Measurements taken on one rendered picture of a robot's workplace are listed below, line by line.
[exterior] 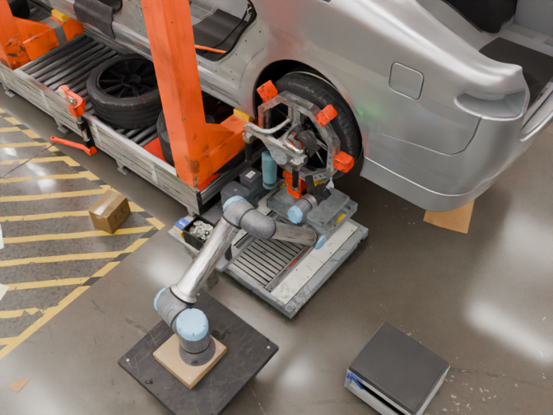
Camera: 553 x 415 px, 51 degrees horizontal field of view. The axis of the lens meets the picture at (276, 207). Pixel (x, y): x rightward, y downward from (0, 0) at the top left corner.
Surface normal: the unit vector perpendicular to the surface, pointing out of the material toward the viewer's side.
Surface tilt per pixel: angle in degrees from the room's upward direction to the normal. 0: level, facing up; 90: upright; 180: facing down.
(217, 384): 0
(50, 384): 0
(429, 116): 90
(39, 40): 90
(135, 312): 0
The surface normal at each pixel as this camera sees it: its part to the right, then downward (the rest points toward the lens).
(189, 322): 0.05, -0.64
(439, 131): -0.62, 0.59
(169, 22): 0.77, 0.47
